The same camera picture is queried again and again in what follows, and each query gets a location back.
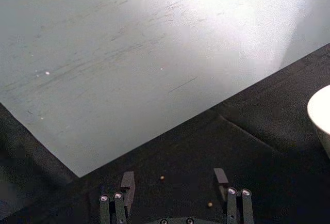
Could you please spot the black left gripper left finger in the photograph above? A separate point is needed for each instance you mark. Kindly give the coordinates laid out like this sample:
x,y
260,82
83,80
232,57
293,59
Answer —
x,y
128,182

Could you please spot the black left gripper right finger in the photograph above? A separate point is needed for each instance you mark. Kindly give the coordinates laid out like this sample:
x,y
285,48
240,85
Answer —
x,y
233,203

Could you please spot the black table cloth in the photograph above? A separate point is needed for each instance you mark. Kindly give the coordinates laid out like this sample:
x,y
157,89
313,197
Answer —
x,y
206,157

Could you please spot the plain pale wall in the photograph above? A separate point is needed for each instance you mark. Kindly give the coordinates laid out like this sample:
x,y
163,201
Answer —
x,y
129,53

